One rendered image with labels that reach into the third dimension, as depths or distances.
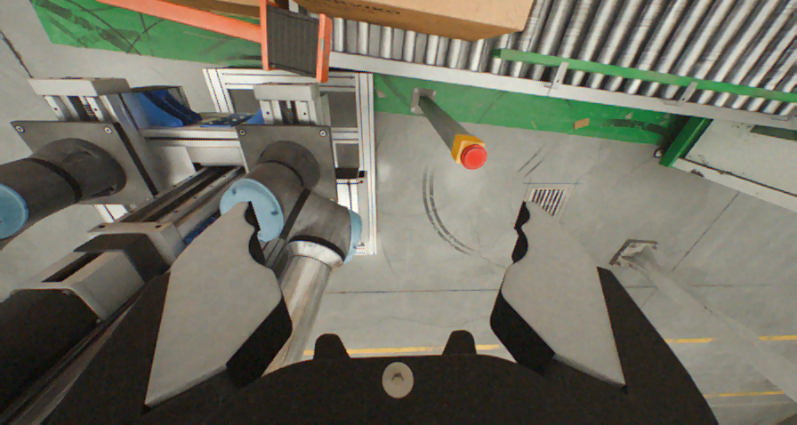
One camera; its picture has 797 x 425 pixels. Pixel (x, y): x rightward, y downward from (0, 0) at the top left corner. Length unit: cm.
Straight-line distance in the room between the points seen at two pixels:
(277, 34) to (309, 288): 39
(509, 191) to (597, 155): 67
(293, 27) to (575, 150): 203
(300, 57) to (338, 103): 105
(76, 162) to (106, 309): 39
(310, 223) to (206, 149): 48
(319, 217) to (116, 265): 34
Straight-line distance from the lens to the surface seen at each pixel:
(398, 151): 173
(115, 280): 64
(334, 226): 49
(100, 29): 224
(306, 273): 46
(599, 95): 137
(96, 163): 91
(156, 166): 100
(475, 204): 204
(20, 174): 87
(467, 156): 66
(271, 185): 51
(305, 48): 42
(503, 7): 74
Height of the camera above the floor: 163
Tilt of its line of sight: 59 degrees down
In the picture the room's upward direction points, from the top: 175 degrees clockwise
